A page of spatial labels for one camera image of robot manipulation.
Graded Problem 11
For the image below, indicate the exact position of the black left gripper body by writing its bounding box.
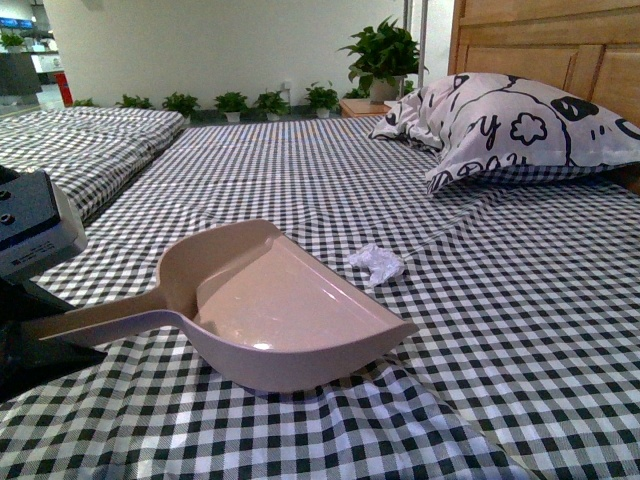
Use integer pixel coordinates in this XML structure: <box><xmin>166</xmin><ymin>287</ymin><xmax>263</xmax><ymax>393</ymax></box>
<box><xmin>0</xmin><ymin>277</ymin><xmax>108</xmax><ymax>403</ymax></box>

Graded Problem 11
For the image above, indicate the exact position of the pink plastic dustpan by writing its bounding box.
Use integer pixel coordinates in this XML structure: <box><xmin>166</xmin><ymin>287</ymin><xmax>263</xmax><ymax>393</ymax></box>
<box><xmin>26</xmin><ymin>220</ymin><xmax>416</xmax><ymax>392</ymax></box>

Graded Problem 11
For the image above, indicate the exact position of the white tissue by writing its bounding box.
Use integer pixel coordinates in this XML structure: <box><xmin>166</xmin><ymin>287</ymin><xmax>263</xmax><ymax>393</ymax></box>
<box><xmin>347</xmin><ymin>244</ymin><xmax>405</xmax><ymax>288</ymax></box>

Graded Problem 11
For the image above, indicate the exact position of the folded checkered quilt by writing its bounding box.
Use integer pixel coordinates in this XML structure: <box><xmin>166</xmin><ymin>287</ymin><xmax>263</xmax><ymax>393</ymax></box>
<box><xmin>1</xmin><ymin>107</ymin><xmax>184</xmax><ymax>223</ymax></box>

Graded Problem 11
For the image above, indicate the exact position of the small potted plant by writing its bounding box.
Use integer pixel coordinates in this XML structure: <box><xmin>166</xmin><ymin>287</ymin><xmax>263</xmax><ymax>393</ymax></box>
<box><xmin>254</xmin><ymin>90</ymin><xmax>289</xmax><ymax>121</ymax></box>
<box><xmin>215</xmin><ymin>91</ymin><xmax>248</xmax><ymax>123</ymax></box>
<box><xmin>115</xmin><ymin>94</ymin><xmax>154</xmax><ymax>110</ymax></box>
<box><xmin>162</xmin><ymin>92</ymin><xmax>200</xmax><ymax>119</ymax></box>
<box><xmin>306</xmin><ymin>81</ymin><xmax>339</xmax><ymax>119</ymax></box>

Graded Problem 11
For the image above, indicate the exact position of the far wooden nightstand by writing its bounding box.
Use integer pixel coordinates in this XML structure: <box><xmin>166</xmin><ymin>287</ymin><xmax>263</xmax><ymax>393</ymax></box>
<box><xmin>339</xmin><ymin>98</ymin><xmax>390</xmax><ymax>118</ymax></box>

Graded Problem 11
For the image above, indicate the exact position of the large potted green plant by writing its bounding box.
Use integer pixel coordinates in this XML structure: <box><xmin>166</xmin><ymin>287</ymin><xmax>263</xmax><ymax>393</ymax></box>
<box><xmin>341</xmin><ymin>17</ymin><xmax>420</xmax><ymax>104</ymax></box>

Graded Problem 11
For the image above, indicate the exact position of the black white checkered bedsheet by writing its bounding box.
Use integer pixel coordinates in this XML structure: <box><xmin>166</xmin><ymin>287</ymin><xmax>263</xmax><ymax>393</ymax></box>
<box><xmin>1</xmin><ymin>119</ymin><xmax>639</xmax><ymax>479</ymax></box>

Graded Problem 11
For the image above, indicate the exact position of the cartoon print pillow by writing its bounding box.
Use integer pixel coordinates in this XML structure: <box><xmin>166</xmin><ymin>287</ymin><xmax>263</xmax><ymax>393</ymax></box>
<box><xmin>370</xmin><ymin>73</ymin><xmax>639</xmax><ymax>194</ymax></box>

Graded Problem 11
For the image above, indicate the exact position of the white floor lamp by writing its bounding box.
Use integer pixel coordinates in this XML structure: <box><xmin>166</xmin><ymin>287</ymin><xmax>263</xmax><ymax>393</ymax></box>
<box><xmin>399</xmin><ymin>0</ymin><xmax>430</xmax><ymax>94</ymax></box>

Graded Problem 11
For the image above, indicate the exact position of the wooden headboard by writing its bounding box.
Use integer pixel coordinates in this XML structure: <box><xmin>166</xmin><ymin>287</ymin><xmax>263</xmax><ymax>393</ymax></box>
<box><xmin>448</xmin><ymin>1</ymin><xmax>639</xmax><ymax>124</ymax></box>

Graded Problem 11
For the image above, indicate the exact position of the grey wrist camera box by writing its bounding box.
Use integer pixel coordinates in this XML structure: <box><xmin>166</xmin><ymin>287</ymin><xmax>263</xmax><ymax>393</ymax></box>
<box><xmin>1</xmin><ymin>170</ymin><xmax>88</xmax><ymax>283</ymax></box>

